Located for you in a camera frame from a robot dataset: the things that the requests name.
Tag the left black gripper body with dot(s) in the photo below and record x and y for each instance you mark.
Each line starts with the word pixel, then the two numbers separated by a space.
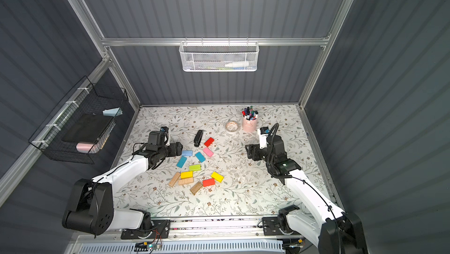
pixel 174 148

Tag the red block near stapler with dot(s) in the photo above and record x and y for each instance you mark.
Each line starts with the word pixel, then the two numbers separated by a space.
pixel 209 142

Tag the wooden block middle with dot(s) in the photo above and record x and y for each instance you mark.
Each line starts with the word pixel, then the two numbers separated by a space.
pixel 185 181

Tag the pink block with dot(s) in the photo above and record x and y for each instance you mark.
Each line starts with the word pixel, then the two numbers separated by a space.
pixel 208 152

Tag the pink eraser in basket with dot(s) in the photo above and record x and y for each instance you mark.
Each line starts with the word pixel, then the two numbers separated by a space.
pixel 84 147

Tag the light blue block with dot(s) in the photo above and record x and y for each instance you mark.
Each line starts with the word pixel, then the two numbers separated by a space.
pixel 187 153

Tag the lime green block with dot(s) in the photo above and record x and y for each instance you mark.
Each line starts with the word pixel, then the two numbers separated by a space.
pixel 194 168

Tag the black notebook in basket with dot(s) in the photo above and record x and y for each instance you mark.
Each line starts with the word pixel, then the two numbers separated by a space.
pixel 87 129

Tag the small glass dish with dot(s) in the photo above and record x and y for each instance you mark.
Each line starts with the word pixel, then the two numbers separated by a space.
pixel 232 126

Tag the wooden block right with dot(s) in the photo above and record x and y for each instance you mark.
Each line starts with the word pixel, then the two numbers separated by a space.
pixel 196 188

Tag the white wire mesh basket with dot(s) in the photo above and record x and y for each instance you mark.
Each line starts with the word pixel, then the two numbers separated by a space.
pixel 212 58

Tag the wooden block left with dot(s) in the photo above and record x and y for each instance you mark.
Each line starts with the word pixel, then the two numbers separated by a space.
pixel 174 179

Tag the teal block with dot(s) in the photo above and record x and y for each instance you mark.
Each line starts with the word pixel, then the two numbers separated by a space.
pixel 200 157
pixel 181 162

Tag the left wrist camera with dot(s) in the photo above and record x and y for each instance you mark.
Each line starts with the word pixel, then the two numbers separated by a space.
pixel 165 132

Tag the white bottle in basket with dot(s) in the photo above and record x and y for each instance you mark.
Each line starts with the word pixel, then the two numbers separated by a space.
pixel 238 65

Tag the pink pen cup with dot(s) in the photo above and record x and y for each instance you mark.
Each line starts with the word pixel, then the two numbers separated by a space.
pixel 249 125

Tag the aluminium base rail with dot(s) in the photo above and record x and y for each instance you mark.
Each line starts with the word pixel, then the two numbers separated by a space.
pixel 248 234

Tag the light blue box in basket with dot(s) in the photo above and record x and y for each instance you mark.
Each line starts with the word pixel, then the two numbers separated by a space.
pixel 113 112

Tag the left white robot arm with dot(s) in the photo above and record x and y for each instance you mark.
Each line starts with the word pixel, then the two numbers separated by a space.
pixel 91 208

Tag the black wire wall basket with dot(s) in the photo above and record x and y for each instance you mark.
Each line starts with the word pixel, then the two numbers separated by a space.
pixel 92 98

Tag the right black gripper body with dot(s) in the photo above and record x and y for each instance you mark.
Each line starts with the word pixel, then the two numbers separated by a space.
pixel 251 152

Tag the red block lower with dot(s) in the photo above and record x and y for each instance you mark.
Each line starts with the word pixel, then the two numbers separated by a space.
pixel 208 182

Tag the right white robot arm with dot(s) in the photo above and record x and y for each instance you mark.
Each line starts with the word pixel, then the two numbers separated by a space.
pixel 331 229

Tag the black stapler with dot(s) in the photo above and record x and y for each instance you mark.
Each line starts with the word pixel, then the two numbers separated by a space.
pixel 198 138

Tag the wooden block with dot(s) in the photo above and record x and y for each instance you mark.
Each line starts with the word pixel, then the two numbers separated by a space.
pixel 196 188
pixel 174 179
pixel 185 181

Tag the yellow block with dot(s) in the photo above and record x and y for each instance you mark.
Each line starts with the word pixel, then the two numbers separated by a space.
pixel 186 175
pixel 218 177

